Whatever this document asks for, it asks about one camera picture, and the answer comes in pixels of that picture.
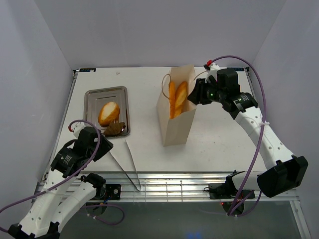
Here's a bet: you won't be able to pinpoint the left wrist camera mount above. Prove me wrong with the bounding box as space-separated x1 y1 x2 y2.
68 124 85 138

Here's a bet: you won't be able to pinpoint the aluminium frame rail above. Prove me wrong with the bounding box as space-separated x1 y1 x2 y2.
32 171 300 204

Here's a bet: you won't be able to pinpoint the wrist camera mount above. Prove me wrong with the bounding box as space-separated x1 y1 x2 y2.
68 124 85 138
204 60 221 83

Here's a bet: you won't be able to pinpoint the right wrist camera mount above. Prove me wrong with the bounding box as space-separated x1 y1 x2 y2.
204 60 221 83

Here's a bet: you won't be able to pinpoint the beige paper bag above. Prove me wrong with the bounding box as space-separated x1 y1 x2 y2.
157 65 197 146

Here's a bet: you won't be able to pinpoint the long baguette bread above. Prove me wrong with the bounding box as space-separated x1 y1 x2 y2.
174 81 188 117
169 81 175 119

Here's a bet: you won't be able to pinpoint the metal tray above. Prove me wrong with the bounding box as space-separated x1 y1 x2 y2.
84 86 131 137

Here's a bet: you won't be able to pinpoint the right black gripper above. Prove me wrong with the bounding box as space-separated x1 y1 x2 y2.
186 78 225 105

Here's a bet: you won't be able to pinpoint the oval bread loaf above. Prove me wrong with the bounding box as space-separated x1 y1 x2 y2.
98 102 120 127

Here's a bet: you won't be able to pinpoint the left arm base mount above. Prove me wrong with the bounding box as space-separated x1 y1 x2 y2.
95 184 122 200

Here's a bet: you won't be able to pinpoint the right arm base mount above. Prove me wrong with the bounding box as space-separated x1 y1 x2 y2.
203 183 255 201

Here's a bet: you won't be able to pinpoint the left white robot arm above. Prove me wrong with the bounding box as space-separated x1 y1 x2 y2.
8 126 113 239

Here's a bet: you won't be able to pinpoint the metal tongs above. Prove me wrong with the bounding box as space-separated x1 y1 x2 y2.
109 138 143 192

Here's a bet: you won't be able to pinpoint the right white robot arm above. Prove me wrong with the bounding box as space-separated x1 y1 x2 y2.
187 68 308 198

